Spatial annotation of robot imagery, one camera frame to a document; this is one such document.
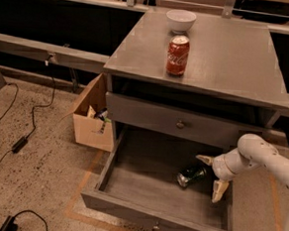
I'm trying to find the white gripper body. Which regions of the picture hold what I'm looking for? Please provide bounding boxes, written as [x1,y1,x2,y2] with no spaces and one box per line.
[212,153,237,181]

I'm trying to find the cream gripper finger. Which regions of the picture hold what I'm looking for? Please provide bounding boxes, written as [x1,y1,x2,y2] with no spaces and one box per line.
[212,179,229,203]
[196,155,213,166]

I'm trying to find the green soda can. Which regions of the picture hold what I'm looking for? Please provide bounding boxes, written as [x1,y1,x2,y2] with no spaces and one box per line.
[177,166,207,188]

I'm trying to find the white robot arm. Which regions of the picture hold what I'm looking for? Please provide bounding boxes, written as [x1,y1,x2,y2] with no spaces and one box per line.
[196,134,289,231]

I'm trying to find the closed grey top drawer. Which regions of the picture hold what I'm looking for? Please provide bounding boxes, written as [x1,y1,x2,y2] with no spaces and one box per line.
[105,92,270,150]

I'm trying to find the open grey middle drawer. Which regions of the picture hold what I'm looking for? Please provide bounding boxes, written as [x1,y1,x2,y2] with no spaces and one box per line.
[82,126,233,231]

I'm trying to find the grey wooden drawer cabinet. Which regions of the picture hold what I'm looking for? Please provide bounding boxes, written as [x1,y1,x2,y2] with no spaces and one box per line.
[96,4,289,185]

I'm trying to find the red cola can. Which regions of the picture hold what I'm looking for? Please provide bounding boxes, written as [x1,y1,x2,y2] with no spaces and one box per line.
[165,36,190,76]

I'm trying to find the items inside cardboard box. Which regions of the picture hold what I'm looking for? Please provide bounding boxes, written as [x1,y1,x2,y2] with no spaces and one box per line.
[87,106,112,135]

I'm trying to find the brown cardboard box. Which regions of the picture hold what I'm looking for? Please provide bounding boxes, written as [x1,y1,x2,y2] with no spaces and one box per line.
[65,73,115,152]

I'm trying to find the white ceramic bowl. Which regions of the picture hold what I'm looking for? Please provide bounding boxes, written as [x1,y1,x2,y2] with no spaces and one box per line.
[166,9,197,33]

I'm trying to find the grey metal rail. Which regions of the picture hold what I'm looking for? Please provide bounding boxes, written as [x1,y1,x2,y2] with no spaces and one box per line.
[0,34,109,73]

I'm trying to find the black power adapter with cable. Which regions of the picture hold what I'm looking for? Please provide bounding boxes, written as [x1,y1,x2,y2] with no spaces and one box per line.
[0,55,56,163]

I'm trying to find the black device with cable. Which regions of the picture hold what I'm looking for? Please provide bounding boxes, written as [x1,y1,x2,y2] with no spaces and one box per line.
[0,209,48,231]

